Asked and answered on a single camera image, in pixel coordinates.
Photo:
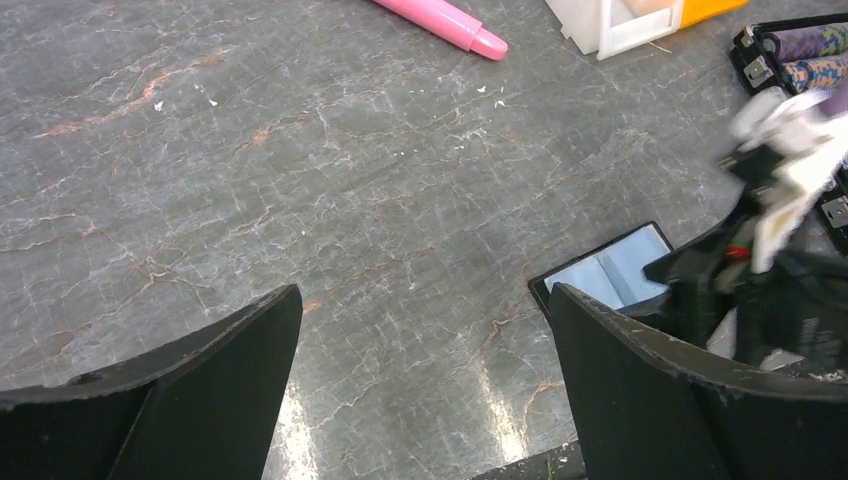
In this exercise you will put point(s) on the pink wand massager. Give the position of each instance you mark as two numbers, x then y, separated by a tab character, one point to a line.
450	24

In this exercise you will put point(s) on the black leather card holder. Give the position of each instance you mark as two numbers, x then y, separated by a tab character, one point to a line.
611	273

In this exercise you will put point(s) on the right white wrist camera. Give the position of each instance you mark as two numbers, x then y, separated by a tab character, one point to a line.
786	150

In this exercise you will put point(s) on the orange plastic bin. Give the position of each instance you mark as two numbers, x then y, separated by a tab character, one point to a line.
696	11

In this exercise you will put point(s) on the poker chip row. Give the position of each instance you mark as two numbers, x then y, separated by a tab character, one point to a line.
815	73
808	42

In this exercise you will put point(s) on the top poker chip row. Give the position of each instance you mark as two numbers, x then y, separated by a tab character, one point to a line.
808	42

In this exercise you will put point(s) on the white plastic bin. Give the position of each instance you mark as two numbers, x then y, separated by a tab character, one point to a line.
610	27

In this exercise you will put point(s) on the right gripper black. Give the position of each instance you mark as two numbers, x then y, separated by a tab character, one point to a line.
799	306

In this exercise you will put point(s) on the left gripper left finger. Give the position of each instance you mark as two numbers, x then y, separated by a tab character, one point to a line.
204	406

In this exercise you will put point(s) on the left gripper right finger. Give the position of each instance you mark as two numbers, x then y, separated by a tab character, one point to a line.
647	405

